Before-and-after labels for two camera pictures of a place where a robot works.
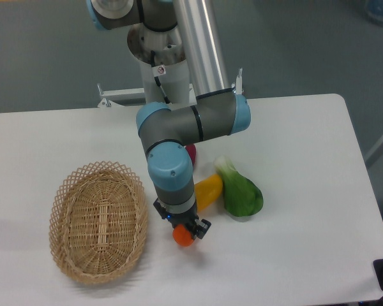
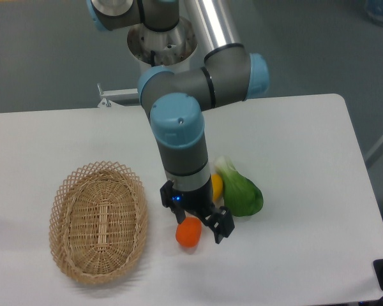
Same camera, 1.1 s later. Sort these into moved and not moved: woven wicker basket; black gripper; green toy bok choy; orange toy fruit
Moved: black gripper
Not moved: woven wicker basket; green toy bok choy; orange toy fruit
